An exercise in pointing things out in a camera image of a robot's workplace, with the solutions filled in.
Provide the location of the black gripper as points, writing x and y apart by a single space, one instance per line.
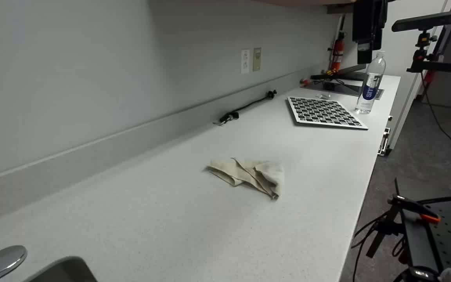
369 23

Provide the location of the beige cloth towel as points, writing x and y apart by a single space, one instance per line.
247 174

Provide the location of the red and black standing tool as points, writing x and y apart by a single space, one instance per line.
337 48

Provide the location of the clear plastic water bottle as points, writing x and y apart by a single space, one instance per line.
372 86

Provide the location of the black flat device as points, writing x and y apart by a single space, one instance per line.
340 83

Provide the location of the small red tool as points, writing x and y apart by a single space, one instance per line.
306 81

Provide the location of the black white checkerboard calibration board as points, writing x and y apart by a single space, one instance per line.
322 111

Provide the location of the stainless steel sink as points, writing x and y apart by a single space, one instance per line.
63 271

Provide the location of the black stereo camera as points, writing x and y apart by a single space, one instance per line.
430 18

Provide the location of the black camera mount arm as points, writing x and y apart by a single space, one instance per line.
445 67

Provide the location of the aluminium edge bracket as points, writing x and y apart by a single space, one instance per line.
386 138

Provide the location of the beige wall plate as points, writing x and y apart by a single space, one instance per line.
257 59

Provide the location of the white wall outlet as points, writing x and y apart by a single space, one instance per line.
245 61

